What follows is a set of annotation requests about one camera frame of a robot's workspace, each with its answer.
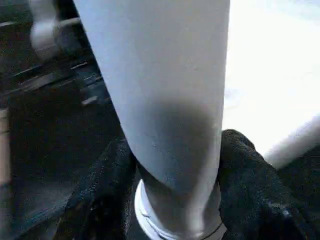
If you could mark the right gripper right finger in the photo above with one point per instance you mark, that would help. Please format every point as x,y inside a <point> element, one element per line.
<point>260,200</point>

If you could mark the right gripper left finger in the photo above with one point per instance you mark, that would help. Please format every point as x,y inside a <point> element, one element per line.
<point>95,205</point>

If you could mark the white plastic table leg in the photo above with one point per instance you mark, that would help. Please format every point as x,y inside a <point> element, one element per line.
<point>160,100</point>

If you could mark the white plastic table top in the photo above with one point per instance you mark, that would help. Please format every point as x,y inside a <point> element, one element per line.
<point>275,70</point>

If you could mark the black work mat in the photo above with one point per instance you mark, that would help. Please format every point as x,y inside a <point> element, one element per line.
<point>50,140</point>

